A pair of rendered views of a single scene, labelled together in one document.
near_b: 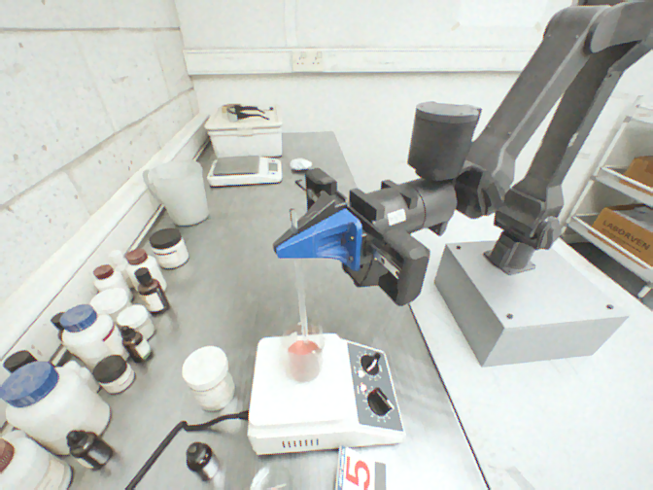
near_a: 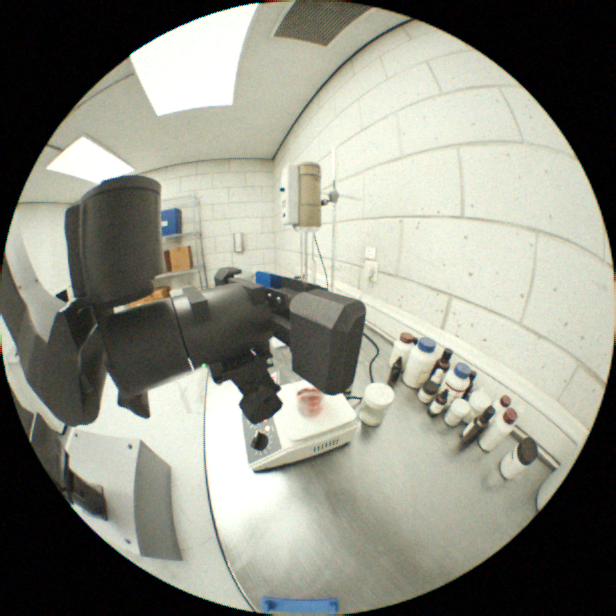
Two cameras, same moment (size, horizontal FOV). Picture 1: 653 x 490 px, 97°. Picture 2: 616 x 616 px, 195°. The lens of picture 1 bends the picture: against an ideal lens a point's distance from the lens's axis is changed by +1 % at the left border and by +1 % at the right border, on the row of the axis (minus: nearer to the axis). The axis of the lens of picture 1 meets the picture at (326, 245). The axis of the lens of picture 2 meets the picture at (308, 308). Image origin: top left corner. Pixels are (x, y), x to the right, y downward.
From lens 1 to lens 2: 42 cm
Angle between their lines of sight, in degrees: 119
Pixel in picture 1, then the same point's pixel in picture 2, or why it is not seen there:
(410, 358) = (225, 476)
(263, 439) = not seen: hidden behind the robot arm
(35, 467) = (397, 350)
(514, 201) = (40, 445)
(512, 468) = (188, 413)
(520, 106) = (20, 252)
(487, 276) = (118, 491)
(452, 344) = (184, 487)
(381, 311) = (252, 528)
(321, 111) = not seen: outside the picture
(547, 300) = (97, 452)
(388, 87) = not seen: outside the picture
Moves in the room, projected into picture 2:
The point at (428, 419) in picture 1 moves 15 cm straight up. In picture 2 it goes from (224, 433) to (198, 384)
